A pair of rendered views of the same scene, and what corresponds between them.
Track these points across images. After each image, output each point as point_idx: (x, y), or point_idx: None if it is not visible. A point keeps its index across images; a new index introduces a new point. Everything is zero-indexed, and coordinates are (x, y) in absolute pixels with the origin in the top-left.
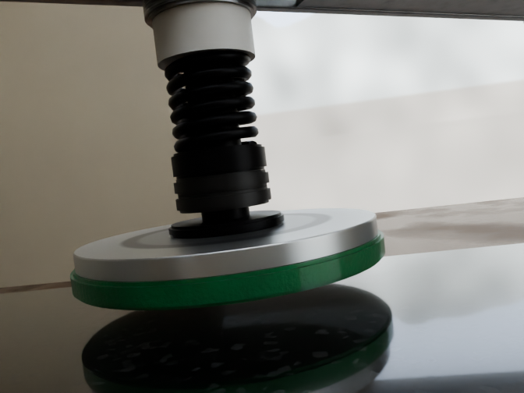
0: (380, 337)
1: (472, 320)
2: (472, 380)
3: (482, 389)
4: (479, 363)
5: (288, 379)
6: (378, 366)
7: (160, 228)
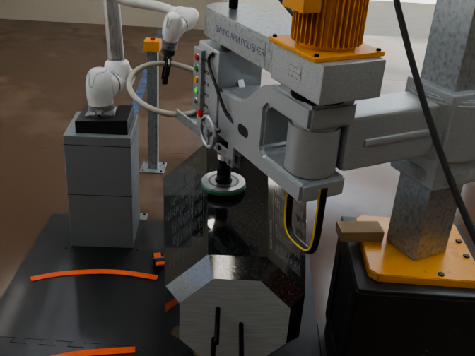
0: (245, 181)
1: (242, 176)
2: (255, 179)
3: (256, 179)
4: (252, 178)
5: (254, 185)
6: (251, 181)
7: (213, 186)
